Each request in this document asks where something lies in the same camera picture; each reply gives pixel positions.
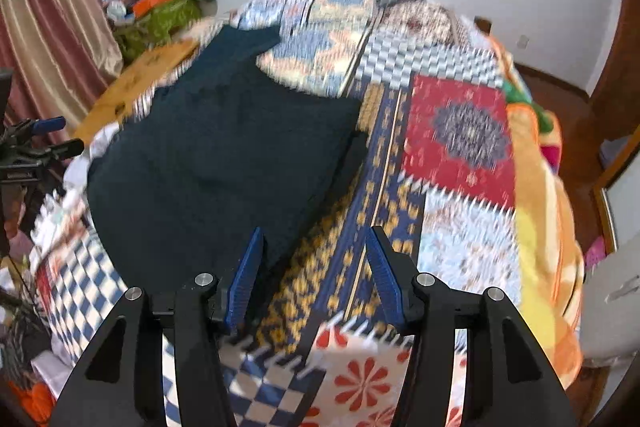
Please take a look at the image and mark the wooden wardrobe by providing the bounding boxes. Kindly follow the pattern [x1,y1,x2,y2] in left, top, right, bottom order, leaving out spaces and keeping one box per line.
[587,0,640,148]

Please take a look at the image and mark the orange fleece blanket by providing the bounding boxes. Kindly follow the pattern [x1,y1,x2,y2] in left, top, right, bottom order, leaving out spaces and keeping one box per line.
[487,34,587,389]

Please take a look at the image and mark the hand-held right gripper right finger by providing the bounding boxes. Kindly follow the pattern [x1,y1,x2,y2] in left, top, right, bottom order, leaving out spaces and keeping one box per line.
[365,225,581,427]

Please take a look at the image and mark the black pants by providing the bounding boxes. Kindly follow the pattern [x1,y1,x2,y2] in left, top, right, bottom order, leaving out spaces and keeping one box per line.
[87,24,370,304]

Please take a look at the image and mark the orange cloth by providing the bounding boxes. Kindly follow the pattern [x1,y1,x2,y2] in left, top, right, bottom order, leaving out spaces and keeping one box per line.
[9,381,57,424]

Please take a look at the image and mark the bamboo lap desk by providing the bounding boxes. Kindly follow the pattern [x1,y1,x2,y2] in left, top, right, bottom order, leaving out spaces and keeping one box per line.
[74,38,199,144]

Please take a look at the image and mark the white appliance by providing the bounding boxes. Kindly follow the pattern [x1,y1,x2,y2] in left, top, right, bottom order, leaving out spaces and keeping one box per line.
[579,236,640,369]

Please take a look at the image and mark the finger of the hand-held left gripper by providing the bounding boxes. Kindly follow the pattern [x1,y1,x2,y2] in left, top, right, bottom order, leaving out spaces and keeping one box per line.
[27,139,85,164]
[20,116,67,138]

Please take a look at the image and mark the green printed storage bag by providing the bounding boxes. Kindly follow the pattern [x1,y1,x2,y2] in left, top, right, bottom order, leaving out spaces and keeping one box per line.
[112,0,202,64]

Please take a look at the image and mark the patchwork printed blanket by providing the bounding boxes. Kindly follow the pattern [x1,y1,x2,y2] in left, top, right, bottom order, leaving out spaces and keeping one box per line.
[29,0,527,427]

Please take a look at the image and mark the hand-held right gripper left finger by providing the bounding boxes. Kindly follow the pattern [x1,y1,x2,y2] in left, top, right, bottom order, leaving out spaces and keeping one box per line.
[50,226,266,427]

